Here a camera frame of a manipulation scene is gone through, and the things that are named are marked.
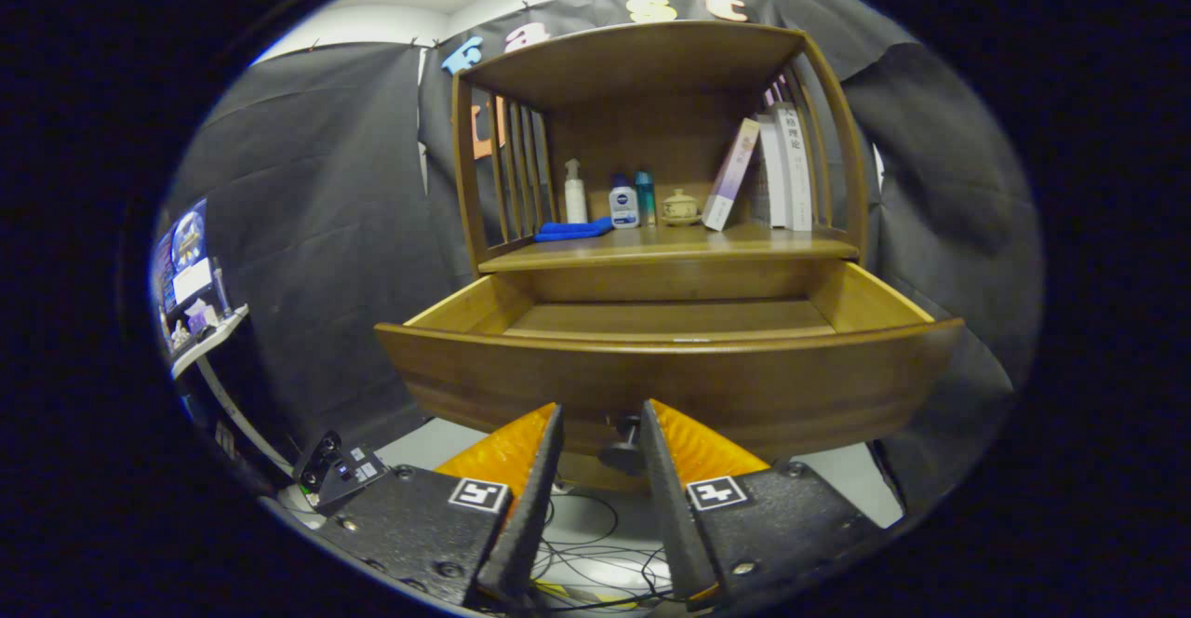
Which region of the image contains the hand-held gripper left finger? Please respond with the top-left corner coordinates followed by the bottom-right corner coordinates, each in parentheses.
top-left (316, 402), bottom-right (567, 611)

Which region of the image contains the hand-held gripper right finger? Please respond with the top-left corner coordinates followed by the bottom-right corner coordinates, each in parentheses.
top-left (638, 398), bottom-right (885, 614)

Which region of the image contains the wooden drawer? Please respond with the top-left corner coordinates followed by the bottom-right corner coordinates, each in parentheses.
top-left (374, 260), bottom-right (966, 475)

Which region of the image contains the wooden countertop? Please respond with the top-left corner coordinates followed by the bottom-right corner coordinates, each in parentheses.
top-left (477, 220), bottom-right (859, 274)

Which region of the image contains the wooden cabinet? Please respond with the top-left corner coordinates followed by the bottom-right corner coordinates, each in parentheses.
top-left (451, 20), bottom-right (871, 493)

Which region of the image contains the black device with buttons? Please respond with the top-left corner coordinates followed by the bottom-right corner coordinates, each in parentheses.
top-left (293, 430), bottom-right (390, 507)

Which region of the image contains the blue folded cloth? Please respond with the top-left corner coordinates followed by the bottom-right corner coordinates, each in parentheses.
top-left (534, 217), bottom-right (615, 243)

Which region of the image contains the beige lidded teacup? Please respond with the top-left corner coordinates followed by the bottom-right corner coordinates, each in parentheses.
top-left (661, 189), bottom-right (702, 226)

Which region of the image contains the white bottle blue cap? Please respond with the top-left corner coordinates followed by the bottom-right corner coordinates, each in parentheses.
top-left (609, 174), bottom-right (640, 230)

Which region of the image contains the white pump bottle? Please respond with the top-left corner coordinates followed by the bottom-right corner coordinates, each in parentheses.
top-left (564, 158), bottom-right (589, 225)

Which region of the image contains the purple cover book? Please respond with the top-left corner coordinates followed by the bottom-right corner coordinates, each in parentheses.
top-left (701, 117), bottom-right (761, 232)

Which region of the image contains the patterned cover book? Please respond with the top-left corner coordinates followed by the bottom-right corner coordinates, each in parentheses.
top-left (750, 114), bottom-right (790, 228)

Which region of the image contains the thick white book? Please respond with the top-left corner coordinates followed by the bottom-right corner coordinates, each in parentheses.
top-left (774, 103), bottom-right (815, 232)

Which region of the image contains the white side table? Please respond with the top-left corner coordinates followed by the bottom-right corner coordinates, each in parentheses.
top-left (170, 304), bottom-right (250, 380)

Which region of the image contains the computer monitor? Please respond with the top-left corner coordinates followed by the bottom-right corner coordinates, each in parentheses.
top-left (154, 197), bottom-right (210, 312)

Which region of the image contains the tangle of black cables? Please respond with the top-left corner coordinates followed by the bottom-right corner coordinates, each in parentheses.
top-left (530, 483), bottom-right (694, 611)

